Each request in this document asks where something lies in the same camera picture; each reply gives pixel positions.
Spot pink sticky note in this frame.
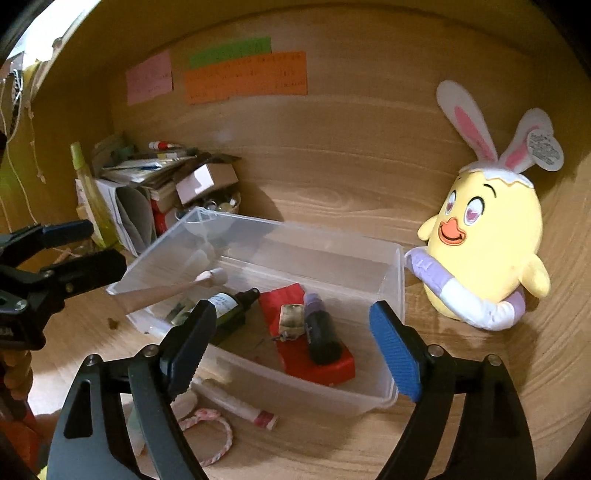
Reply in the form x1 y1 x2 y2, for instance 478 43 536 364
126 50 174 106

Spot red pouch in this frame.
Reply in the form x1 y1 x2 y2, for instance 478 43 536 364
257 284 356 386

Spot clear plastic storage box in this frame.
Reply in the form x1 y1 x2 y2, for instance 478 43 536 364
106 207 406 418

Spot black bottle with purple cap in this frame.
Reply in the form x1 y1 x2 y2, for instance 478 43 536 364
302 293 343 365

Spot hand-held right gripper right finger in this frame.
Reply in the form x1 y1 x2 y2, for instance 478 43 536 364
368 300 539 480

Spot green sticky note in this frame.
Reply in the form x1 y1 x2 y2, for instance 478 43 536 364
189 37 272 69

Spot small white cardboard box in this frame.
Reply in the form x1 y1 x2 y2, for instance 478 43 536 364
174 162 238 206

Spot red book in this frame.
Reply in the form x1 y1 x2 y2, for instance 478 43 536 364
151 210 178 236

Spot white hanging cables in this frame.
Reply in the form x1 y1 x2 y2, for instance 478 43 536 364
0 60 47 227

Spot white paper carton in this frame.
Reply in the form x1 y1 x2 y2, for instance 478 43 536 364
95 178 155 257

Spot yellow chick plush toy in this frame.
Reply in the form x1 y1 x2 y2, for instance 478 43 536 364
404 80 565 331

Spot clear glass bowl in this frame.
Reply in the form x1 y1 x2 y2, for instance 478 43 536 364
175 194 242 241

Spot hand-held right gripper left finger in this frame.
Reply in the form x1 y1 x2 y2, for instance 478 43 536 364
46 299 218 480

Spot orange sticky note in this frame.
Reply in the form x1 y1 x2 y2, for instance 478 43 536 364
184 51 308 104

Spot olive green bottle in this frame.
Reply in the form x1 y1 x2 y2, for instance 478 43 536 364
210 287 262 344

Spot white tube with red cap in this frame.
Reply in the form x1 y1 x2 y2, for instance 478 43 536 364
191 376 278 430

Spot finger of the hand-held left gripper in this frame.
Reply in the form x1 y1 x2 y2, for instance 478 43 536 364
41 249 127 301
0 219 95 267

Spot clear case keychain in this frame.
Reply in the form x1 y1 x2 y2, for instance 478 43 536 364
276 303 306 341

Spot yellow-green spray bottle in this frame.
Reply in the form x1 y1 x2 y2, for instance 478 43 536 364
70 142 116 247

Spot stack of books and papers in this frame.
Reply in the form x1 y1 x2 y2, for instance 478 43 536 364
92 134 241 204

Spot light green tube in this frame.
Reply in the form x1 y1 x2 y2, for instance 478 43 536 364
127 406 146 455

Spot pink white braided hair tie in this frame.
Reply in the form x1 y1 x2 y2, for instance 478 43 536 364
178 408 233 467

